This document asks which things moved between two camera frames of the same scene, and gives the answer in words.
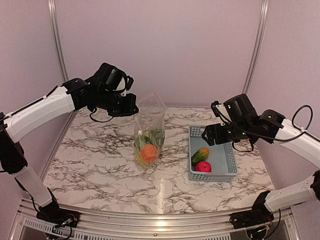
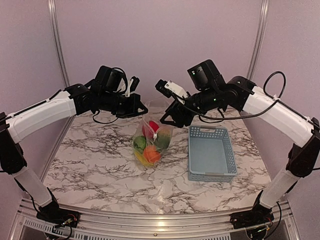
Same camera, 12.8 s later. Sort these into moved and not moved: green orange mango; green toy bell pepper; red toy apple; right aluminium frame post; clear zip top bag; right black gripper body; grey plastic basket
Moved: green toy bell pepper; right black gripper body; red toy apple; clear zip top bag; green orange mango
Not moved: right aluminium frame post; grey plastic basket
